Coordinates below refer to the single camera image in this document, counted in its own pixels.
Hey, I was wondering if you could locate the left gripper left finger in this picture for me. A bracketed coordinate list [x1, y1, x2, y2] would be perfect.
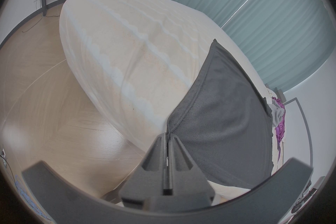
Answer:
[121, 133, 167, 202]

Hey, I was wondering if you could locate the bed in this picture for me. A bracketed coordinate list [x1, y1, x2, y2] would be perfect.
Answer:
[59, 0, 314, 204]

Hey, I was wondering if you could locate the black T-shirt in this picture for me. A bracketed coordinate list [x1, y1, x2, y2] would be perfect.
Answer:
[167, 39, 273, 189]

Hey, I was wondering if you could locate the purple garment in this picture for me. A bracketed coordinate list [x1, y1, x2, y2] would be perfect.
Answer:
[272, 97, 286, 143]

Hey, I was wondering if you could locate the grey garment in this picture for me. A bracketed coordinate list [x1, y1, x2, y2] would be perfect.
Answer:
[268, 102, 286, 126]

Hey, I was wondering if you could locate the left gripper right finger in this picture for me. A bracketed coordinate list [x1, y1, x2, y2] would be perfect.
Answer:
[168, 134, 216, 199]

